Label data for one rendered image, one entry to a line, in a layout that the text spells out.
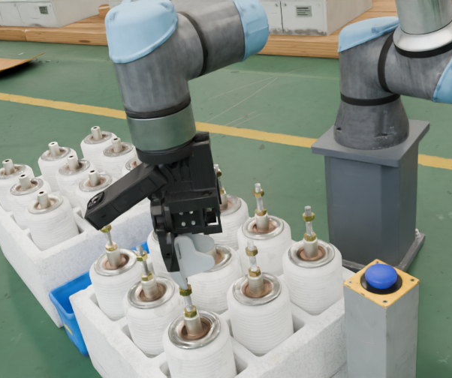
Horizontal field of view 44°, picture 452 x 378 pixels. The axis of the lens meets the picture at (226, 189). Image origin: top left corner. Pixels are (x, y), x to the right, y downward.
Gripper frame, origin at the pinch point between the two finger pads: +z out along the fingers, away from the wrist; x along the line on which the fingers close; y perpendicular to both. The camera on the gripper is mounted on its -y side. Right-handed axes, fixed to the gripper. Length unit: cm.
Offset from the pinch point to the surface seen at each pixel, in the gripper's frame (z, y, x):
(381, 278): 1.5, 26.2, -3.3
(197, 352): 9.6, 1.1, -4.3
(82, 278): 23.2, -26.5, 34.2
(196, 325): 7.7, 1.2, -1.0
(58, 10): 16, -101, 324
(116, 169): 12, -21, 62
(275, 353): 16.5, 11.5, 0.6
